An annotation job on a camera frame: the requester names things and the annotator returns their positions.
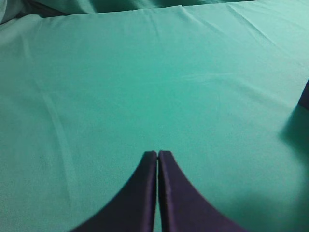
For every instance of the left gripper purple right finger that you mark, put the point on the left gripper purple right finger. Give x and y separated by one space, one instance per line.
182 207

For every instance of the left gripper purple left finger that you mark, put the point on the left gripper purple left finger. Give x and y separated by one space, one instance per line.
132 209

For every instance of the green table cloth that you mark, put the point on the green table cloth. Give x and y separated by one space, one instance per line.
83 96

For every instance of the dark purple object at edge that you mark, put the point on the dark purple object at edge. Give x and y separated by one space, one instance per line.
304 98

